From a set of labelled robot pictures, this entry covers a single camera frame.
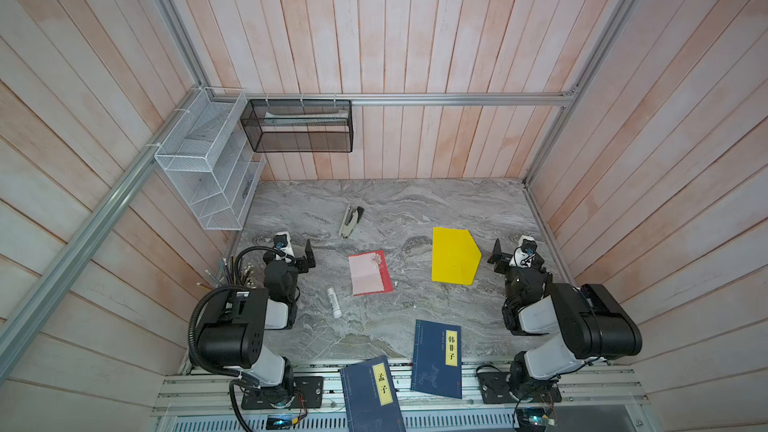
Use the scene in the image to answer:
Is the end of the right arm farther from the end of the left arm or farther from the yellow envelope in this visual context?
the end of the left arm

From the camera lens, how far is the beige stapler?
105 cm

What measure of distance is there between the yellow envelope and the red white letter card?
164 millimetres

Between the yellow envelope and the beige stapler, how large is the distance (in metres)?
0.29

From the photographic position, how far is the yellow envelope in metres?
0.97

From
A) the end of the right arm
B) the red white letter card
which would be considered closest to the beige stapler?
the red white letter card

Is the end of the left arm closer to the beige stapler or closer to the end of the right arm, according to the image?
the beige stapler

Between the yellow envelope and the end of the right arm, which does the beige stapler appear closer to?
the yellow envelope

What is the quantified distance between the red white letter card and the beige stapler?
0.09 metres

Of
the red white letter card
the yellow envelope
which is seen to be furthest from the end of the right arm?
the red white letter card

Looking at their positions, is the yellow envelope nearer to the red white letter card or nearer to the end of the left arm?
the red white letter card

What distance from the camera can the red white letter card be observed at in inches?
36.2

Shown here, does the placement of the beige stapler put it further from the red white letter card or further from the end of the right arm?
the end of the right arm
